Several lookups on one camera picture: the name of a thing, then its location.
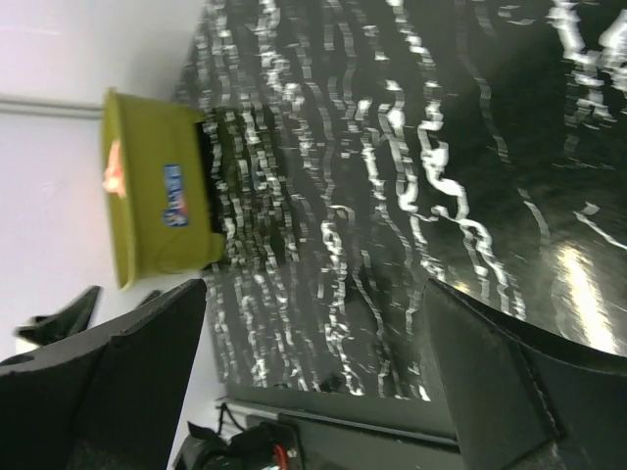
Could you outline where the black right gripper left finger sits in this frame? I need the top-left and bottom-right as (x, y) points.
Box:
(1, 279), (207, 469)

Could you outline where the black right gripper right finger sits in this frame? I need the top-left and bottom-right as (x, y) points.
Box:
(423, 279), (626, 469)

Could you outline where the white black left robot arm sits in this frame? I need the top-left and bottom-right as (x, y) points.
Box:
(14, 285), (103, 348)

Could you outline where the olive green plastic tub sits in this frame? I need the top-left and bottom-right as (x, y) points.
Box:
(102, 89), (225, 289)

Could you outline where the peach pink cloth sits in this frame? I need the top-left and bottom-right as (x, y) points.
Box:
(103, 140), (126, 199)

